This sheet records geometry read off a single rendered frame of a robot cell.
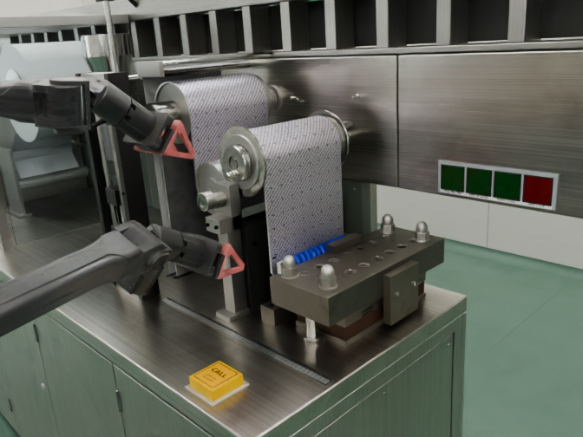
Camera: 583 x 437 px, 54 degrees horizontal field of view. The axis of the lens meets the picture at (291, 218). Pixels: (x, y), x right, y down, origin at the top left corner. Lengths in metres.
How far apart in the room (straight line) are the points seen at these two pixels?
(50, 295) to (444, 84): 0.85
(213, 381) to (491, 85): 0.76
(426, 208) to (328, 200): 2.93
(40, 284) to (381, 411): 0.71
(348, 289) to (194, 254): 0.30
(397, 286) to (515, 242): 2.78
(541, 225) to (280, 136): 2.82
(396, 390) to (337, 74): 0.73
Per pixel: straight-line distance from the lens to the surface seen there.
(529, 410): 2.59
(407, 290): 1.22
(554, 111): 1.14
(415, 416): 1.34
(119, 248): 0.90
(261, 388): 1.05
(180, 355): 1.18
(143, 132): 1.02
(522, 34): 1.17
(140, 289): 1.04
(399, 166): 1.33
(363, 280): 1.12
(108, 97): 0.98
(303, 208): 1.24
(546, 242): 3.85
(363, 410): 1.15
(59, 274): 0.83
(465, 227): 4.08
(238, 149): 1.15
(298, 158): 1.21
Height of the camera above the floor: 1.49
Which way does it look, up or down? 18 degrees down
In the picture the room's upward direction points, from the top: 4 degrees counter-clockwise
